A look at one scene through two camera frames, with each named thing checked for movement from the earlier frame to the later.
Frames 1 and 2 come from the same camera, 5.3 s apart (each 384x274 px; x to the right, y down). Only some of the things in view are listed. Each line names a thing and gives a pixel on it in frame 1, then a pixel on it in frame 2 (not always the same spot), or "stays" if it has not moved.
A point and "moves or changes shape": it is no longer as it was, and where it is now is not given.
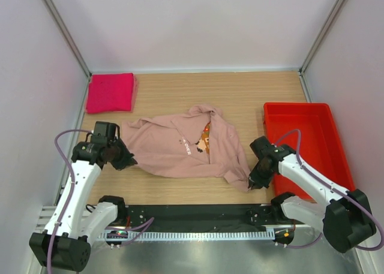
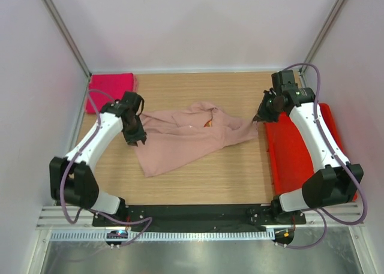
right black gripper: (255, 181) → (273, 117)
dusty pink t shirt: (200, 142) moves or changes shape
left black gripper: (128, 158) → (133, 139)
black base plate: (202, 218) stays
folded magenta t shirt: (111, 93) stays
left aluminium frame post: (63, 27) stays
